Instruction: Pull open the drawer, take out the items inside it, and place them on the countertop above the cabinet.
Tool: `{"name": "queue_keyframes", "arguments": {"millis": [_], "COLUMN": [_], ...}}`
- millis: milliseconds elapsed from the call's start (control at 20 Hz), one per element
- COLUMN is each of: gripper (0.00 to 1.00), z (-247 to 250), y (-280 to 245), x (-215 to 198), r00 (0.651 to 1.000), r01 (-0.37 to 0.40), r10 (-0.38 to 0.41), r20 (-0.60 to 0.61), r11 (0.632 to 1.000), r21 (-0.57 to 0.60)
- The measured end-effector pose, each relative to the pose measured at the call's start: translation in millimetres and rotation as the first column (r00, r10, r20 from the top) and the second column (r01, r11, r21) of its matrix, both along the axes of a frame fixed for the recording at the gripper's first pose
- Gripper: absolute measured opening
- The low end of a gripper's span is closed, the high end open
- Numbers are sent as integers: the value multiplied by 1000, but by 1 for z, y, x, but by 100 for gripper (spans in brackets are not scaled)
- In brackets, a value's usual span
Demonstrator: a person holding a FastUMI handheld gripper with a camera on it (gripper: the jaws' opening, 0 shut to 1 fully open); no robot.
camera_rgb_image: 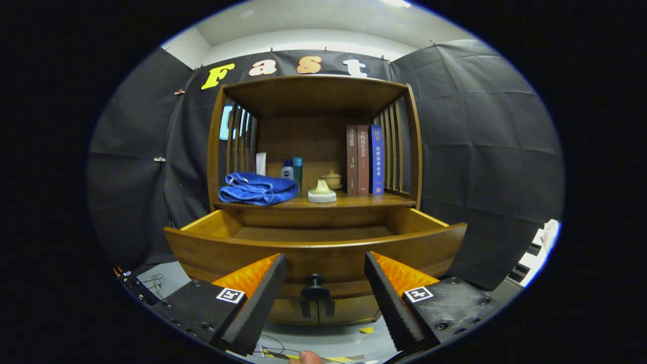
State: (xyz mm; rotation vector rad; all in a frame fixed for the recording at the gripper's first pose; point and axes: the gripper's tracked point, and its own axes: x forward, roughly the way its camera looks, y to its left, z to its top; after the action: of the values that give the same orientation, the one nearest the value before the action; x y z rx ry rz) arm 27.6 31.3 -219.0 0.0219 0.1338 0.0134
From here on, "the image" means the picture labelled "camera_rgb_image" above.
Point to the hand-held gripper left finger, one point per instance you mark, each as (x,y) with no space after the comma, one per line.
(260,308)

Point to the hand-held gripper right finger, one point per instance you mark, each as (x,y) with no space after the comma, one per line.
(391,306)

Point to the wooden drawer with black knob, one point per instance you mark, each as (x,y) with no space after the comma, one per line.
(323,253)

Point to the green figurine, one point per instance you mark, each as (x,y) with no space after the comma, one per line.
(322,194)

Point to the wooden cabinet door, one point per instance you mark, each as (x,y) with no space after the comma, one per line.
(354,309)
(288,312)

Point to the wooden countertop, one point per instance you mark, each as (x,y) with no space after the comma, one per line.
(364,200)

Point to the brown wooden cabinet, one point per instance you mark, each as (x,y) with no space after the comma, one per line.
(313,96)

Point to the blue folded towel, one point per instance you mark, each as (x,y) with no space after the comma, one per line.
(258,189)

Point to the white and blue lotion bottle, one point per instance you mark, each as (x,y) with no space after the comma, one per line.
(287,173)

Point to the teal bottle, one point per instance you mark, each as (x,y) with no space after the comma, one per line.
(298,174)

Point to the beige lidded tea cup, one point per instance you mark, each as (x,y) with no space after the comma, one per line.
(334,178)

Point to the white tube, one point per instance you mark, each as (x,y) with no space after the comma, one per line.
(261,164)

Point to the blue book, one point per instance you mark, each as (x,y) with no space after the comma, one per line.
(376,162)

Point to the reddish brown book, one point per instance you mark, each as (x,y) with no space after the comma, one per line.
(363,162)

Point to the dark brown book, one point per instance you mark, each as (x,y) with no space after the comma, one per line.
(352,162)

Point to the white and black equipment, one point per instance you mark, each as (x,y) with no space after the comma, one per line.
(536,247)

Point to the black backdrop cloth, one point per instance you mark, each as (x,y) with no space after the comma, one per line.
(480,151)

